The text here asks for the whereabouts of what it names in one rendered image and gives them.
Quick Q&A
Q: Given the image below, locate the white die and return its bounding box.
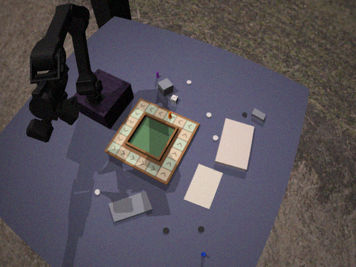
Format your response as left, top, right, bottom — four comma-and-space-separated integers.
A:
171, 95, 178, 103

